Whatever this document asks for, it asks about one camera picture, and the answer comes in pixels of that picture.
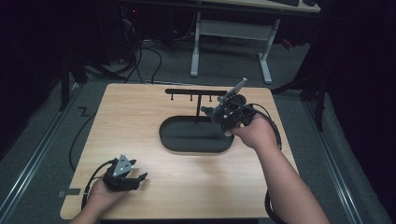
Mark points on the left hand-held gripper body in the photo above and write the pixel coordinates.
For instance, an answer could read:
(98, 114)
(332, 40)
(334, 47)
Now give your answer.
(122, 175)

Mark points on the person's left hand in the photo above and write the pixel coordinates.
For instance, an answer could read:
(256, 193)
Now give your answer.
(104, 196)

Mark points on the black keyboard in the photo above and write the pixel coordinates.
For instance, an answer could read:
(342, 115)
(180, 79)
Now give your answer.
(285, 2)

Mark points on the black hook stand with tray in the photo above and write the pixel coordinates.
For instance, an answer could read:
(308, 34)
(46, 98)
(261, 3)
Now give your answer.
(193, 137)

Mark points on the dark computer tower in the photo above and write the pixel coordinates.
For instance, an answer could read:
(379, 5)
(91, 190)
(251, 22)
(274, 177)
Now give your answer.
(129, 31)

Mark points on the white-legged desk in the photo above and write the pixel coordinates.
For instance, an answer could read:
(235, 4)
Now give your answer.
(233, 29)

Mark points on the aluminium floor rail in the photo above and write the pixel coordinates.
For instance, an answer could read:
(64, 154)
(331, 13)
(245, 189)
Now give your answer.
(34, 158)
(334, 168)

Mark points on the grey tape strip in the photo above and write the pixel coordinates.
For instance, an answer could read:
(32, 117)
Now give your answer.
(70, 192)

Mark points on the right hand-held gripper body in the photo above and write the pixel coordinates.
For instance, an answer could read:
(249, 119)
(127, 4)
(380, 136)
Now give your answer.
(235, 116)

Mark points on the person's right hand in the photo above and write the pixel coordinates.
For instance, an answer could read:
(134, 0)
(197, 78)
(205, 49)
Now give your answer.
(257, 133)

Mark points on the black metal stand leg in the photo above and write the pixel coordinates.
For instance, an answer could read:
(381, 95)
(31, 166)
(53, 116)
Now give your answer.
(64, 81)

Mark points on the black tripod stand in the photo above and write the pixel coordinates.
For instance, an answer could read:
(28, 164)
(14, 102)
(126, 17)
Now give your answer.
(320, 99)

